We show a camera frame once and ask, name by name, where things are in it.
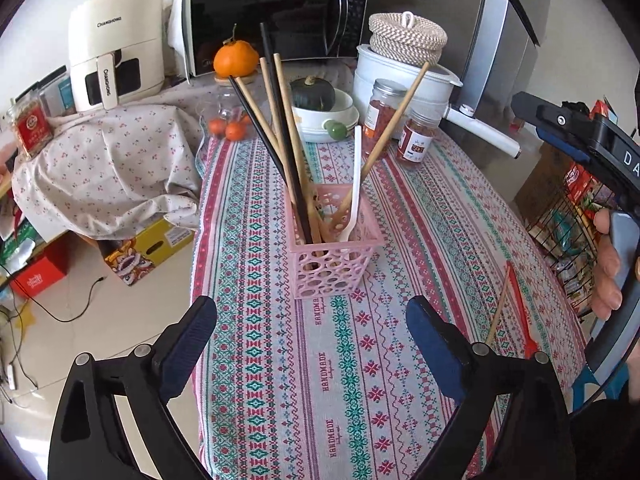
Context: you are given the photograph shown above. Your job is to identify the red plastic spoon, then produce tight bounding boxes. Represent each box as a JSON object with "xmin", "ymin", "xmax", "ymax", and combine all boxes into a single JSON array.
[{"xmin": 506, "ymin": 260, "xmax": 538, "ymax": 359}]

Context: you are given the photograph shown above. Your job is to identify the pink perforated utensil basket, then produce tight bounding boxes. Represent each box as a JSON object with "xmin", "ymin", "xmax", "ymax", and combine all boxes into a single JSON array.
[{"xmin": 284, "ymin": 192, "xmax": 384, "ymax": 300}]

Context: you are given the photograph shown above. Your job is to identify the white plastic spoon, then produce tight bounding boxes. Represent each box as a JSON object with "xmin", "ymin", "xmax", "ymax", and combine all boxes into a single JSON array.
[{"xmin": 338, "ymin": 125, "xmax": 362, "ymax": 243}]

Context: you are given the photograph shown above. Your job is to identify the bamboo chopstick three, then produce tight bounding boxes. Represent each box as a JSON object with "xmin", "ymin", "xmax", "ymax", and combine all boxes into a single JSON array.
[{"xmin": 230, "ymin": 78, "xmax": 280, "ymax": 162}]

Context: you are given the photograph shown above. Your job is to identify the bamboo chopstick four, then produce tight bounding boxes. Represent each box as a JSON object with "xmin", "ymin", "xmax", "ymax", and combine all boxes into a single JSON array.
[{"xmin": 485, "ymin": 272, "xmax": 509, "ymax": 347}]

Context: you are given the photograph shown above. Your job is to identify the person right hand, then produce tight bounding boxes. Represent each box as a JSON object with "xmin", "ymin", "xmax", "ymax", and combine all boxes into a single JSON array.
[{"xmin": 590, "ymin": 208, "xmax": 623, "ymax": 321}]

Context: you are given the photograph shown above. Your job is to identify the red gift box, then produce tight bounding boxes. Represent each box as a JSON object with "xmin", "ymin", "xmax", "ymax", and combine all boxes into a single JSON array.
[{"xmin": 11, "ymin": 237, "xmax": 70, "ymax": 298}]

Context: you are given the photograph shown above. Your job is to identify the grey refrigerator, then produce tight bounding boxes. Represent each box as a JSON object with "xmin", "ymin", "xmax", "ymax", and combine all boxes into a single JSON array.
[{"xmin": 368, "ymin": 0, "xmax": 550, "ymax": 202}]

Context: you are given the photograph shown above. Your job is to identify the striped patterned tablecloth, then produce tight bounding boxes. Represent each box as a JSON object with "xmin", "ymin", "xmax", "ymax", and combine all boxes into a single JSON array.
[{"xmin": 192, "ymin": 134, "xmax": 585, "ymax": 479}]

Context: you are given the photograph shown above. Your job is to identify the yellow cardboard box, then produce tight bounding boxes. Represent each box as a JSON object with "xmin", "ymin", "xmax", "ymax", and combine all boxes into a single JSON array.
[{"xmin": 98, "ymin": 219, "xmax": 194, "ymax": 286}]

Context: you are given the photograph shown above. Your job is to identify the white electric pot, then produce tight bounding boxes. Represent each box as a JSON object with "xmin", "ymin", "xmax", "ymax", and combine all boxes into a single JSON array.
[{"xmin": 351, "ymin": 43, "xmax": 522, "ymax": 161}]

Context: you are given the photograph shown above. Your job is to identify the short red spice jar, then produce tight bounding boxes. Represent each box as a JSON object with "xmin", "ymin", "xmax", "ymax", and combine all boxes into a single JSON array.
[{"xmin": 396, "ymin": 108, "xmax": 439, "ymax": 166}]

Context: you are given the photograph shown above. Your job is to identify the tall goji berry jar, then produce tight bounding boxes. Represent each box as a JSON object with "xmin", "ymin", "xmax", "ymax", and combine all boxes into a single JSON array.
[{"xmin": 362, "ymin": 78, "xmax": 407, "ymax": 155}]

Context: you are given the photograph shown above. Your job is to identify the woven rattan basket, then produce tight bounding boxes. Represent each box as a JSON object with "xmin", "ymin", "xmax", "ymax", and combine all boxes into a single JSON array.
[{"xmin": 369, "ymin": 11, "xmax": 448, "ymax": 67}]

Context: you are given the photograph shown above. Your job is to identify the floral white cloth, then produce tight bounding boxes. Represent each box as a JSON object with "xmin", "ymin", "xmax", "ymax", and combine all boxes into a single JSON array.
[{"xmin": 12, "ymin": 77, "xmax": 227, "ymax": 240}]

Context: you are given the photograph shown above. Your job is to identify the white ceramic bowl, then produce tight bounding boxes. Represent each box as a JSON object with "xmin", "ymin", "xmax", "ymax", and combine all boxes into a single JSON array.
[{"xmin": 293, "ymin": 89, "xmax": 359, "ymax": 143}]

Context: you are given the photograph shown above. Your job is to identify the dark green squash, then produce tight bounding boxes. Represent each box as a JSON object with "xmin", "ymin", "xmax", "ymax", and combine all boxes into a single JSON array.
[{"xmin": 291, "ymin": 76, "xmax": 335, "ymax": 112}]

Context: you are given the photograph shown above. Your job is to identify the red label condiment jar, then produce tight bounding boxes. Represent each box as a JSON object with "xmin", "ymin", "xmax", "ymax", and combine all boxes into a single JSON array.
[{"xmin": 9, "ymin": 90, "xmax": 54, "ymax": 159}]

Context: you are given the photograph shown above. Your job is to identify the glass jar with tomatoes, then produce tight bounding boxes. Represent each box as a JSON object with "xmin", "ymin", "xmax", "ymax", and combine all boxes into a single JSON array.
[{"xmin": 195, "ymin": 79, "xmax": 255, "ymax": 142}]

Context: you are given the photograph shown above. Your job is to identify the black microwave oven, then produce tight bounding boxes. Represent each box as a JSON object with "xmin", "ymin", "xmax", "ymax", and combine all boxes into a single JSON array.
[{"xmin": 178, "ymin": 0, "xmax": 368, "ymax": 77}]

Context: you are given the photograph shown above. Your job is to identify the orange tangerine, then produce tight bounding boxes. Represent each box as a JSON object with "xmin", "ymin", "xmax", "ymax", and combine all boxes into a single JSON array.
[{"xmin": 213, "ymin": 26, "xmax": 259, "ymax": 78}]

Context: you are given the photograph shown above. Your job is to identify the cream air fryer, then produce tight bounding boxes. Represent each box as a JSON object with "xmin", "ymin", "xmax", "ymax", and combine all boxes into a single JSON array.
[{"xmin": 68, "ymin": 0, "xmax": 165, "ymax": 112}]

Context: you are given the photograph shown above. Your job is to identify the black wire storage rack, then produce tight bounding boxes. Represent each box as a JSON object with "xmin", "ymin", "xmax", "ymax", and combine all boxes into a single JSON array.
[{"xmin": 526, "ymin": 162, "xmax": 616, "ymax": 318}]

